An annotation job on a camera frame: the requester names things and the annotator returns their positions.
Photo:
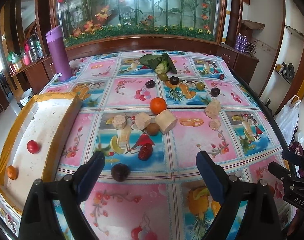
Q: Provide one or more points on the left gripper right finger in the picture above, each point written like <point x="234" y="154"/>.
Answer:
<point x="260" y="219"/>

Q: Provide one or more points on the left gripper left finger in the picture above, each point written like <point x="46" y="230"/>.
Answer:
<point x="39" y="219"/>

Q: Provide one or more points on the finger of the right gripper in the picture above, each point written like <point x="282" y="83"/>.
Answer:
<point x="284" y="175"/>
<point x="295" y="159"/>

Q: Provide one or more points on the small orange tangerine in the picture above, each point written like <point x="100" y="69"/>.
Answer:
<point x="12" y="172"/>

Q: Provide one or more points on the red tomato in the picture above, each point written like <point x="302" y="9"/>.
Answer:
<point x="33" y="147"/>

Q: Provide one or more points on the small beige foam piece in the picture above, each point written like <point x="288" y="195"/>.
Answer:
<point x="215" y="124"/>

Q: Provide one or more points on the large dark plum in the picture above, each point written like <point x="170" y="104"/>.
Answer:
<point x="120" y="172"/>

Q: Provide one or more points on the red jujube date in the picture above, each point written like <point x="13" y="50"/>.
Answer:
<point x="145" y="152"/>

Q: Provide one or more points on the large beige foam cylinder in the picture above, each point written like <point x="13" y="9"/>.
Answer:
<point x="166" y="121"/>

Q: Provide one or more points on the brown kiwi fruit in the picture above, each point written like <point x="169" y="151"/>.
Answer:
<point x="152" y="129"/>

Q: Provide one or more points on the beige foam chunk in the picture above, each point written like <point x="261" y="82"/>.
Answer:
<point x="142" y="120"/>
<point x="213" y="109"/>
<point x="119" y="122"/>

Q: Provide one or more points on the orange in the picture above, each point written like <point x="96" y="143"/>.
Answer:
<point x="157" y="105"/>

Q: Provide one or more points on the white plastic bag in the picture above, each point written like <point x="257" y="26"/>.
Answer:
<point x="287" y="118"/>

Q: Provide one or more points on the yellow white foam tray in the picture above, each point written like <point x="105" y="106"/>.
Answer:
<point x="46" y="119"/>

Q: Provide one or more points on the dark plum right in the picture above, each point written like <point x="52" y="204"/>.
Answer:
<point x="215" y="92"/>

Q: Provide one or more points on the green olive right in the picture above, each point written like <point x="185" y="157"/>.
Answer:
<point x="200" y="86"/>

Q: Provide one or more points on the white plastic bucket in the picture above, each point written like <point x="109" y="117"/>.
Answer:
<point x="26" y="96"/>

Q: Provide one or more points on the purple bottles on shelf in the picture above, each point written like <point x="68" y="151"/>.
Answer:
<point x="240" y="43"/>

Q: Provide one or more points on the patterned plastic tablecloth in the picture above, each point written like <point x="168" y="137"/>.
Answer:
<point x="163" y="197"/>

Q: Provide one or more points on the wooden side cabinet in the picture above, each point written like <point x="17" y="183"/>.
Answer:
<point x="36" y="75"/>

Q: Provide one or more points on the dark plum centre back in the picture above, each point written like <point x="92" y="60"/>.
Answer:
<point x="174" y="80"/>

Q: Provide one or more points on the green olive near cauliflower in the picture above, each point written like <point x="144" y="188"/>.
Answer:
<point x="163" y="77"/>

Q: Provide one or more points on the dark plum left back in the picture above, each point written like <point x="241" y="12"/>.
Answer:
<point x="150" y="84"/>

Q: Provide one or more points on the green packet on cabinet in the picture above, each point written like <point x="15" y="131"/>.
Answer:
<point x="13" y="57"/>

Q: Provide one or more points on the cauliflower with green leaves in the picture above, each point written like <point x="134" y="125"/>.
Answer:
<point x="159" y="63"/>

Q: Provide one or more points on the black thermos flask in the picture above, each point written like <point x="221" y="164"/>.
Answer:
<point x="33" y="47"/>

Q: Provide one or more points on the purple thermos bottle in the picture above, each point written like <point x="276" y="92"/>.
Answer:
<point x="58" y="53"/>

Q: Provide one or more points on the flower bamboo glass partition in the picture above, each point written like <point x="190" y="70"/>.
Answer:
<point x="90" y="20"/>

